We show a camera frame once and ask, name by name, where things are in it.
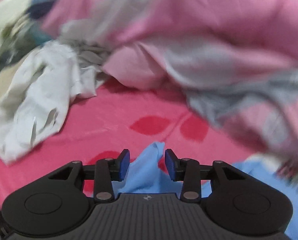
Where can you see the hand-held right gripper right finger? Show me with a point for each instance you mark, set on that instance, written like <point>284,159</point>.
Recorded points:
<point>170,165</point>

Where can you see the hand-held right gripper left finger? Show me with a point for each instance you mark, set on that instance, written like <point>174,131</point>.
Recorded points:
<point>124,165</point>

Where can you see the blue t-shirt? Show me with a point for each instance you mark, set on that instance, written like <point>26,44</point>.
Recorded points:
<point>144,170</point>

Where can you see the white shirt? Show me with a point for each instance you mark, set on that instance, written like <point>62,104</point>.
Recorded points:
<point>39,100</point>

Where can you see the beige garment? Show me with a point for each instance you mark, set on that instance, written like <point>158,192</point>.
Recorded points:
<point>6,82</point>

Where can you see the pink grey floral duvet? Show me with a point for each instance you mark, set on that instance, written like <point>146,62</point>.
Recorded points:
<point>189,17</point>

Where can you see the grey green cloth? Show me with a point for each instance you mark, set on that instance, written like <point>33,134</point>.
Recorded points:
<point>11,42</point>

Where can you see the dark blue denim garment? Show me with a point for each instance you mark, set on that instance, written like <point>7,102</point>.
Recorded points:
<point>43,7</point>

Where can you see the pink cream headboard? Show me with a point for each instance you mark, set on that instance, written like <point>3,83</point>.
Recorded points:
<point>4,12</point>

